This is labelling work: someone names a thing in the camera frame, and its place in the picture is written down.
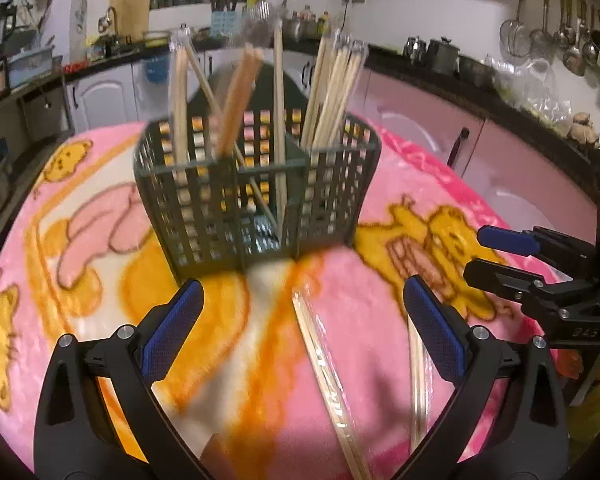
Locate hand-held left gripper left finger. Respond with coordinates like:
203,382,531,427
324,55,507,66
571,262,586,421
34,279,216,480

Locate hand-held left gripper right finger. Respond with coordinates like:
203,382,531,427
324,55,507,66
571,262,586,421
392,274,571,480

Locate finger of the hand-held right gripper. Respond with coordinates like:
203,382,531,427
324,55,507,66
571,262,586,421
477,225,598,278
462,258,588,323

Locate wooden chopsticks pair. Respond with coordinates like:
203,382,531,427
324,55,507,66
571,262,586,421
214,45,265,161
169,25,193,181
291,285,376,480
271,15,290,226
182,42,283,233
407,330,431,453

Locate dark green utensil holder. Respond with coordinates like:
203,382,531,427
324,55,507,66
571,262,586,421
134,62,382,278

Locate bunch of chopsticks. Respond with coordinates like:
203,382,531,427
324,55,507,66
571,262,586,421
299,30,368,153

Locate pink kitchen cabinet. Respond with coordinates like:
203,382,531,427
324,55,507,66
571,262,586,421
352,67,600,261

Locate pink cartoon printed blanket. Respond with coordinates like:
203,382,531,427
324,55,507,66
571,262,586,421
0,120,581,480

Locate black kitchen countertop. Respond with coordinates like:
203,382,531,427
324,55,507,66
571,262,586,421
60,35,600,161

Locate ginger root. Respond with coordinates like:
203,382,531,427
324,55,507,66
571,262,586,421
569,112,600,148

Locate clear plastic bags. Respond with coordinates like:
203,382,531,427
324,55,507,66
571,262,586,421
495,57,576,126

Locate dark metal pan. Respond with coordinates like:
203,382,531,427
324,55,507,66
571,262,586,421
457,55,496,88

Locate hanging metal ladle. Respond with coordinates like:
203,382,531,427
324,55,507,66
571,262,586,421
530,0,556,53
562,0,587,77

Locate dark metal pot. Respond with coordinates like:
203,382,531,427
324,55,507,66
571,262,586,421
425,36,461,76

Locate hanging metal strainer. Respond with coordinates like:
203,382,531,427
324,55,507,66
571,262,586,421
500,0,531,56

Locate small metal kettle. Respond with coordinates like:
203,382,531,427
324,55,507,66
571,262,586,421
402,35,427,63

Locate white kitchen cabinet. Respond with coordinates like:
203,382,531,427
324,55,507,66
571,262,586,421
65,50,326,133

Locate blue plastic bucket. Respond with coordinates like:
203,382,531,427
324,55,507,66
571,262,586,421
142,55,171,83

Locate blue plastic container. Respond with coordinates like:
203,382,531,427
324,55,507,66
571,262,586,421
7,49,63,90

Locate light blue grid rack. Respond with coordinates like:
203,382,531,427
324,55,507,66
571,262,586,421
211,10,241,38

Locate wooden cutting board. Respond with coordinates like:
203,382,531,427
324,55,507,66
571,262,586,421
110,0,152,42

